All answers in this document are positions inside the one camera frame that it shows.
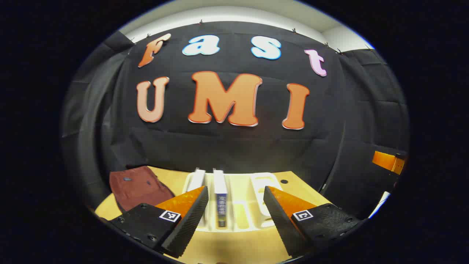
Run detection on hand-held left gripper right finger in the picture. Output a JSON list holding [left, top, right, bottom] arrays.
[[263, 185, 361, 257]]

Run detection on cream desktop bookshelf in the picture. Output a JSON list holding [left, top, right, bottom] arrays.
[[182, 172, 284, 233]]

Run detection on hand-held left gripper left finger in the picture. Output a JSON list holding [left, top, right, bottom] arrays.
[[109, 185, 209, 259]]

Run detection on maroon schoolbag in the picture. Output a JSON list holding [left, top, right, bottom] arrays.
[[109, 166, 176, 213]]

